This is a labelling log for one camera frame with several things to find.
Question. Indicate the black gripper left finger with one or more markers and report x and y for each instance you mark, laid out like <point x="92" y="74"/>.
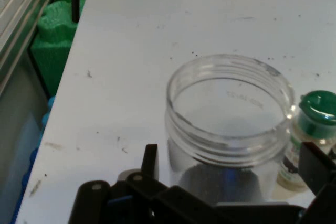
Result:
<point x="147" y="197"/>

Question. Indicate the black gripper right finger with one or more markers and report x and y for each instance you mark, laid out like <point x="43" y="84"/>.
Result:
<point x="320" y="176"/>

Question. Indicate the black seeds pile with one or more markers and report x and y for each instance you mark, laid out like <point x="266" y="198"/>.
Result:
<point x="210" y="182"/>

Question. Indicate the clear plastic jar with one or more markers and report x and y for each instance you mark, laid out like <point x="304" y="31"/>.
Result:
<point x="236" y="151"/>

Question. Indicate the green lid spice bottle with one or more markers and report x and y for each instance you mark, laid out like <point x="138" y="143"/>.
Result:
<point x="317" y="113"/>

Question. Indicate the aluminium wall rail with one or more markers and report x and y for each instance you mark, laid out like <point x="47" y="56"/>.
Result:
<point x="15" y="11"/>

